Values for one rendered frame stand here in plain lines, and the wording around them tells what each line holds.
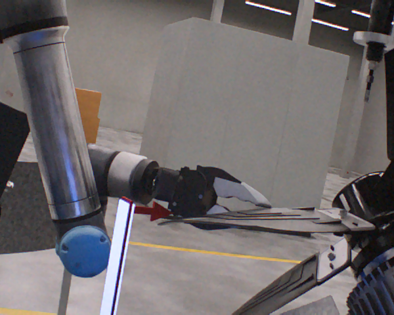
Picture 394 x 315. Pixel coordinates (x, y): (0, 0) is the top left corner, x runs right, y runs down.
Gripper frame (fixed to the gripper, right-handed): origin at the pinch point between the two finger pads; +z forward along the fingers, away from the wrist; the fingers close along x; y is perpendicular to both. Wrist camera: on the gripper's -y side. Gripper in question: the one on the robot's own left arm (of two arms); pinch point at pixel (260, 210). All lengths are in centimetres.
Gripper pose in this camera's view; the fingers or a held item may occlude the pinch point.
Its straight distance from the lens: 91.5
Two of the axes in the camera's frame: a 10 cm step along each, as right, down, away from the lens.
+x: -2.3, 9.7, -0.2
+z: 9.2, 2.1, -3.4
